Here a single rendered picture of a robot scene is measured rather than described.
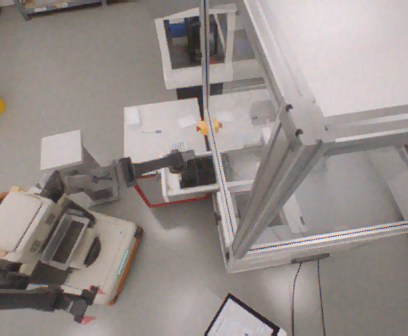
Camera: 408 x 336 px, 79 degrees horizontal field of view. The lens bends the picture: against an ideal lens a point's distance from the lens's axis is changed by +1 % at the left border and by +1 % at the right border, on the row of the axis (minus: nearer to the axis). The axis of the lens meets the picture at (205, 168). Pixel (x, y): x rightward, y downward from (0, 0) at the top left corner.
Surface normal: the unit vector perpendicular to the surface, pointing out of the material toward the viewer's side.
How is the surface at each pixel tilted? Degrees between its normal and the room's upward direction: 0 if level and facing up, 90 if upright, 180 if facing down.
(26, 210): 42
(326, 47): 0
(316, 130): 0
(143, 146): 0
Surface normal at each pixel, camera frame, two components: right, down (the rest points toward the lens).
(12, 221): 0.63, -0.20
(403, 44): -0.03, -0.47
